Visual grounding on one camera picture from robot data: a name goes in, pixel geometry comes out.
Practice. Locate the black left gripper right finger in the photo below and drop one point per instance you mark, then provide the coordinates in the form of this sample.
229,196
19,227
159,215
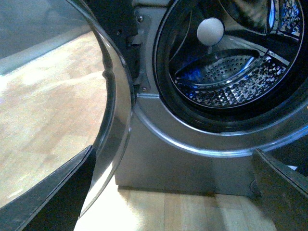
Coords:
284,192

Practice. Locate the steel perforated washer drum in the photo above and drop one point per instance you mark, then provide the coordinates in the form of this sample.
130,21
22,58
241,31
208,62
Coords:
226,54

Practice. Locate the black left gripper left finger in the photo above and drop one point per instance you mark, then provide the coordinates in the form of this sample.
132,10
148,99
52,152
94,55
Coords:
55,203

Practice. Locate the round glass washer door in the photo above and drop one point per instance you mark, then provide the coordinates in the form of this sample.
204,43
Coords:
65,84

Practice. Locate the black rubber door gasket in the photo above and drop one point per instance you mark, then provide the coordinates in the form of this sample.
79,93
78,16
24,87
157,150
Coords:
263,112

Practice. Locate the grey front-load washing machine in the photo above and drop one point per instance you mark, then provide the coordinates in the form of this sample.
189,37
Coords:
165,154

